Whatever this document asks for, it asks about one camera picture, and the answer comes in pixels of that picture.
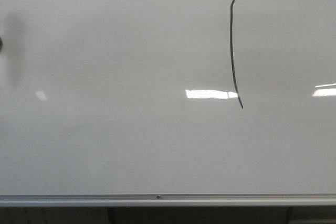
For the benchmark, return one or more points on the white whiteboard with aluminium frame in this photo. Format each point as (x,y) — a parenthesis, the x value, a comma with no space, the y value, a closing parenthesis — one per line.
(109,103)

